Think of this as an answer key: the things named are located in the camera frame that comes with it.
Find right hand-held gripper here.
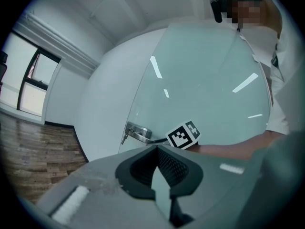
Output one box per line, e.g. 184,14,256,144
165,120,202,151

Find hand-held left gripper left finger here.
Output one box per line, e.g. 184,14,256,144
37,145,172,229

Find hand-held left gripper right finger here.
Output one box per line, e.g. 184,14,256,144
156,144,263,229

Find silver door lever handle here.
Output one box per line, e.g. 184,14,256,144
123,122,170,144

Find frosted glass door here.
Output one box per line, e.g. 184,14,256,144
118,21,272,157

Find person's right forearm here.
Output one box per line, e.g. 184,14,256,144
195,130,284,161

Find person's white shirt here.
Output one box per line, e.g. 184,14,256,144
238,0,305,136

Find dark framed window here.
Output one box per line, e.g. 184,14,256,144
16,49,62,116

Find black mesh office chair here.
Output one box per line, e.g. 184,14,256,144
0,51,8,93

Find black head-mounted camera rig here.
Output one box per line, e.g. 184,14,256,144
209,0,269,24

